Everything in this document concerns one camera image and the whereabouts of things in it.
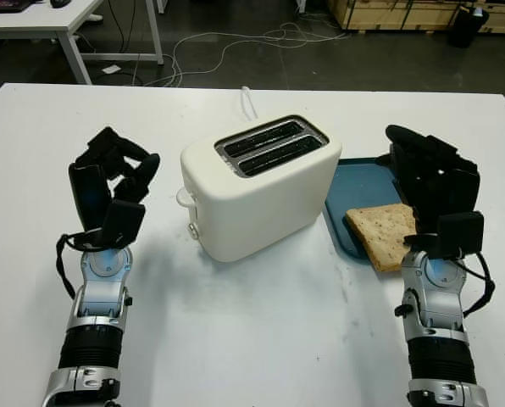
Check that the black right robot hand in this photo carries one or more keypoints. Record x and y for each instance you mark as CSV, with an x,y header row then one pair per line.
x,y
443,186

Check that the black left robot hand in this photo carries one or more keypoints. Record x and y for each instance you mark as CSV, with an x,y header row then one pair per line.
x,y
89,195

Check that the seeded bread slice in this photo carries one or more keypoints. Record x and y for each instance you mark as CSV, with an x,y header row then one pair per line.
x,y
379,233

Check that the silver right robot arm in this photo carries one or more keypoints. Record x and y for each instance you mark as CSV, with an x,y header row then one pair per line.
x,y
439,305

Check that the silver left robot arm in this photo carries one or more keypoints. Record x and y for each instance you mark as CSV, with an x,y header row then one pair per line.
x,y
96,297

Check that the blue plastic tray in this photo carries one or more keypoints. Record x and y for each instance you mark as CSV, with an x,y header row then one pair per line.
x,y
362,186

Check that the white toaster lever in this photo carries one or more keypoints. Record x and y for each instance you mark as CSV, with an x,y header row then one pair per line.
x,y
184,197

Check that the silver toaster knob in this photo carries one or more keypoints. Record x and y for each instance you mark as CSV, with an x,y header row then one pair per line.
x,y
192,229

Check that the white two-slot toaster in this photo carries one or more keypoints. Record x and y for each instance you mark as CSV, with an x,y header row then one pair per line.
x,y
256,203

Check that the white paper scrap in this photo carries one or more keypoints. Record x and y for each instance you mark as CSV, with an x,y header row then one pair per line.
x,y
111,69

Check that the black waste bin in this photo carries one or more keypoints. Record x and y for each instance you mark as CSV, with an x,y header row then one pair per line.
x,y
466,29

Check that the wooden crate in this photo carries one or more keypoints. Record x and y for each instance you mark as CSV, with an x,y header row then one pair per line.
x,y
405,17

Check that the white office desk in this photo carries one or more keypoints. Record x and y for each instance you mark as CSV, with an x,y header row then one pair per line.
x,y
32,21

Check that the black computer mouse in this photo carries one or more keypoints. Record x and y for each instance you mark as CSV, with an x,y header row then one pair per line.
x,y
60,2

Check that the black keyboard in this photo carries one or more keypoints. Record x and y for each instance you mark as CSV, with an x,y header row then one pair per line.
x,y
2,4

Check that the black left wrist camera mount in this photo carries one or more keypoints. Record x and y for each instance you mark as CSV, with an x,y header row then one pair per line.
x,y
123,222

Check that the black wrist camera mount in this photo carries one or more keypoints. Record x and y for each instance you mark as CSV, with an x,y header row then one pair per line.
x,y
460,235
123,222

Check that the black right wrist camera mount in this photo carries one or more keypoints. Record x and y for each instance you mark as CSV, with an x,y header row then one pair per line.
x,y
460,235

